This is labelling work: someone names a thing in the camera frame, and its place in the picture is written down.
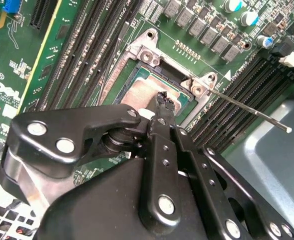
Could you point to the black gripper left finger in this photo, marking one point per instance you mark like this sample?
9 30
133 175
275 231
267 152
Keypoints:
49 140

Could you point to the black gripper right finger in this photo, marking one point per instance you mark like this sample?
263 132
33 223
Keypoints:
214 190

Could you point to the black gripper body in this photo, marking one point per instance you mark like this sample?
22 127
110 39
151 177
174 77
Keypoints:
99 212

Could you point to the metal locking lever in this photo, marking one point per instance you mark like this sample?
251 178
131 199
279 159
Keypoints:
110 62
249 110

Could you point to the CPU with silver top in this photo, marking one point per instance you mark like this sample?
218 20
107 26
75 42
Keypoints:
141 87

